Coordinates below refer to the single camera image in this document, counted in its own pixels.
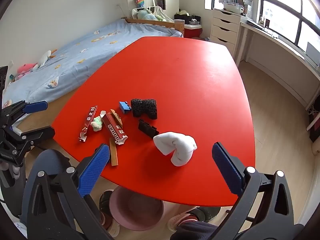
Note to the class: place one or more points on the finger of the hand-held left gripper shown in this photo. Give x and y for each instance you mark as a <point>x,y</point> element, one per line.
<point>41,133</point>
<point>35,106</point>

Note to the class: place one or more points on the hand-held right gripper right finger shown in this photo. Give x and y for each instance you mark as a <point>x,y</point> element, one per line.
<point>226,170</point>

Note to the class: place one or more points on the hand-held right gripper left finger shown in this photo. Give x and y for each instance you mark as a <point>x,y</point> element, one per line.
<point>96,170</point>

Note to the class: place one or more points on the wooden stick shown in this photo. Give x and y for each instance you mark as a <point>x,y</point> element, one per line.
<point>114,156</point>

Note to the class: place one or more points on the red printed paper box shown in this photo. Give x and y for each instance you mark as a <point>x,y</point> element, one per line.
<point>113,130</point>

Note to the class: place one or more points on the red paper wrapper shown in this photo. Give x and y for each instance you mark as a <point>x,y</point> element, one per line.
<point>88,122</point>

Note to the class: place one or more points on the white sock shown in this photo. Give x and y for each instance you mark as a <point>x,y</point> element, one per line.
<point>176,147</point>

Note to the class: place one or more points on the pink waste bin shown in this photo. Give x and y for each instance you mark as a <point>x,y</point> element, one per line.
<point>137,212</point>

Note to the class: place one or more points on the black binder clip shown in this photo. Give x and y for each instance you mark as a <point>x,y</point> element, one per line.
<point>148,128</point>

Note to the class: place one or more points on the blue plastic block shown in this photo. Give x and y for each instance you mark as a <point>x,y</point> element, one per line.
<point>124,107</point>

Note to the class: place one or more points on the black patterned sock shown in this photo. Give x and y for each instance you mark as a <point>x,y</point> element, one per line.
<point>144,108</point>

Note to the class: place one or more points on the dark green slipper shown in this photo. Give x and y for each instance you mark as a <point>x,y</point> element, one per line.
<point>210,212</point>
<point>106,200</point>

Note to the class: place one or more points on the pink plush toy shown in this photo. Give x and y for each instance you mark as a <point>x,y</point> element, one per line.
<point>25,69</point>

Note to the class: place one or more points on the white duck plush toy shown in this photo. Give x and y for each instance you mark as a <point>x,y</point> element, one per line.
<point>43,58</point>

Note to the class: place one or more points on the bed with blue sheet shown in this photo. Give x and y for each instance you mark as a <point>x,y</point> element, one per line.
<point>75,55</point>

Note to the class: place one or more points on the person's right leg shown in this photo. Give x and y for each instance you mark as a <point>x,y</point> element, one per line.
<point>195,231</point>

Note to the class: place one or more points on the white curved desk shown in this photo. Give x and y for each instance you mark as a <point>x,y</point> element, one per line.
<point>280,62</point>

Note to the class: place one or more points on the white drawer unit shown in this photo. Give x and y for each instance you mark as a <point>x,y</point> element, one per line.
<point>223,30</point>

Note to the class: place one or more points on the red storage box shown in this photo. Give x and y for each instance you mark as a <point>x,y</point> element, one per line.
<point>192,31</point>

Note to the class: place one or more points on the pile of plush toys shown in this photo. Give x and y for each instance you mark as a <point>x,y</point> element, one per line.
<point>147,15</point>

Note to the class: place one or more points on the silver laptop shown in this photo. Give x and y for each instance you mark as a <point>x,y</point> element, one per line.
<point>313,51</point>

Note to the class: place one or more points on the rainbow coloured bag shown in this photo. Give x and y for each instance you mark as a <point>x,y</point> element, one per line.
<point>139,1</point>

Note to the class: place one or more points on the black box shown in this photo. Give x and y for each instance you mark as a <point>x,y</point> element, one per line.
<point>185,19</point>

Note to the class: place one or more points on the stack of books and papers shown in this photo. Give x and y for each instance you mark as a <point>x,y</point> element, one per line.
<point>236,1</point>

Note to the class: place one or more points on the black framed window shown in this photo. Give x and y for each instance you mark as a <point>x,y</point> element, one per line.
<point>298,15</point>

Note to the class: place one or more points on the wooden bed frame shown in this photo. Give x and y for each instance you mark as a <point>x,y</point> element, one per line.
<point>160,23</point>

